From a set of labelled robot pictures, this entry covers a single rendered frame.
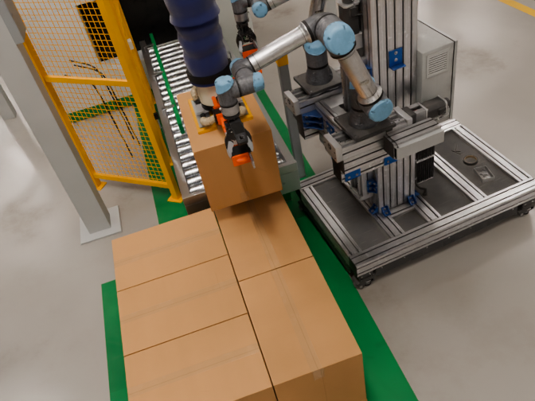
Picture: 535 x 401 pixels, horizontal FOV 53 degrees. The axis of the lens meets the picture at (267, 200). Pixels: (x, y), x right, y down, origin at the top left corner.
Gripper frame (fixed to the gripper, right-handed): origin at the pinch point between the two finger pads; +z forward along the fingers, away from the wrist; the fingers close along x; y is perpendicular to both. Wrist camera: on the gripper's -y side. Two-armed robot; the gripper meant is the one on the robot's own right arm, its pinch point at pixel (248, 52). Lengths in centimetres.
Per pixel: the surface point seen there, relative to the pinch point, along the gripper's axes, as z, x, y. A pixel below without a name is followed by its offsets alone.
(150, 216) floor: 119, -93, -31
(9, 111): 113, -213, -243
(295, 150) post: 95, 20, -22
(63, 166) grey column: 56, -131, -31
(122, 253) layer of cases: 64, -101, 57
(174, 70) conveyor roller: 69, -44, -139
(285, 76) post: 35.7, 22.6, -22.8
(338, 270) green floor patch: 119, 15, 72
